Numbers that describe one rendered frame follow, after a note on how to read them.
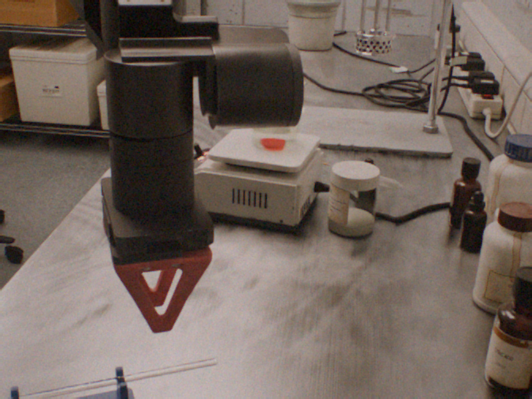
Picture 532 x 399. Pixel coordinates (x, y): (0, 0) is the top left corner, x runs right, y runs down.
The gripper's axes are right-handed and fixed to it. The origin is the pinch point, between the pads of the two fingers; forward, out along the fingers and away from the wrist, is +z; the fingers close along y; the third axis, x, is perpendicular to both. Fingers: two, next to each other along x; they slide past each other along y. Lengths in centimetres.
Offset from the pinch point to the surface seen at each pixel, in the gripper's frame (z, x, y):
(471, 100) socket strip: 6, -70, 64
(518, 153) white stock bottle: -2.4, -44.9, 17.6
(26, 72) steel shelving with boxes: 48, 11, 266
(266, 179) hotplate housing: 2.9, -18.2, 29.0
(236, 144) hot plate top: 0.8, -16.3, 36.0
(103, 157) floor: 84, -17, 252
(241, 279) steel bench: 9.6, -11.9, 17.9
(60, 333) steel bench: 9.7, 7.3, 12.9
